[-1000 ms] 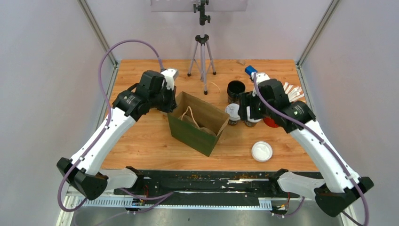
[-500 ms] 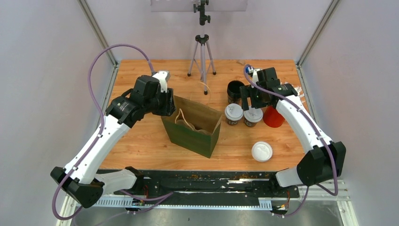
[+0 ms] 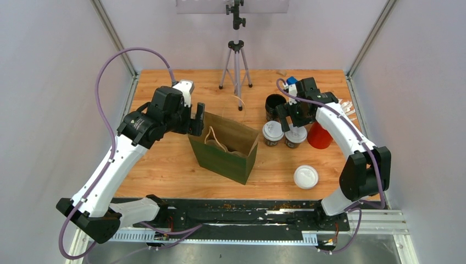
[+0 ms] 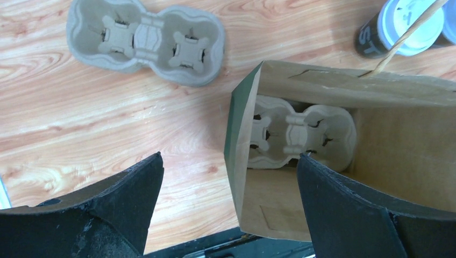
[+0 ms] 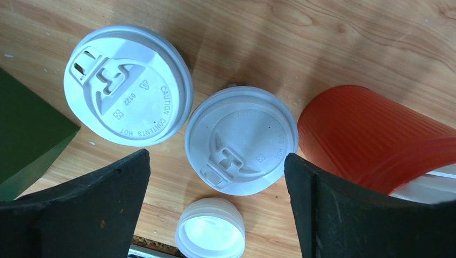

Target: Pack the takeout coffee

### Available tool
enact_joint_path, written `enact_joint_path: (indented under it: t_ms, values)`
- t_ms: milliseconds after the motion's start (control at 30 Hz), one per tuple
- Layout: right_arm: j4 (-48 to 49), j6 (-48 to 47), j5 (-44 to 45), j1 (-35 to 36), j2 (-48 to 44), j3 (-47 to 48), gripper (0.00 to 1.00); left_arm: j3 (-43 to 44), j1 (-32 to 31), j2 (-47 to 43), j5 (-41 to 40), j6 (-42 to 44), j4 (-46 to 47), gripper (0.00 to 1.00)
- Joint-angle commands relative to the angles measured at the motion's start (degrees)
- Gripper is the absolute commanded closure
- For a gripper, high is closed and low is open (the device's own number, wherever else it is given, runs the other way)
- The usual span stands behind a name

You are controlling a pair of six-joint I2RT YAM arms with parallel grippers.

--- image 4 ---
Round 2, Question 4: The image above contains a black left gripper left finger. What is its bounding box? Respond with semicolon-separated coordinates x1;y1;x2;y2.
1;153;164;257

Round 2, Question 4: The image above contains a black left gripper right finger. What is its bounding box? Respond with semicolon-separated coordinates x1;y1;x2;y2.
297;154;455;257

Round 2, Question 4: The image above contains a single pulp cup carrier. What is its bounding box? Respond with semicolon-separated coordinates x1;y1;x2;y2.
247;95;357;172

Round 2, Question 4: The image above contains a green paper bag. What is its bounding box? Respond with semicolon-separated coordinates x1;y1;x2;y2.
224;61;455;241

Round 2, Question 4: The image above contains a white single cup lid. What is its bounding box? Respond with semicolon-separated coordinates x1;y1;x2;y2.
438;0;455;46

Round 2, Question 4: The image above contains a grey pulp cup carrier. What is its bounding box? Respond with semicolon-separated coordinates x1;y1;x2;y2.
66;1;226;87

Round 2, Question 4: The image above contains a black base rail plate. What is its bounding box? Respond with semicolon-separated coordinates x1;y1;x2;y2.
144;227;316;258

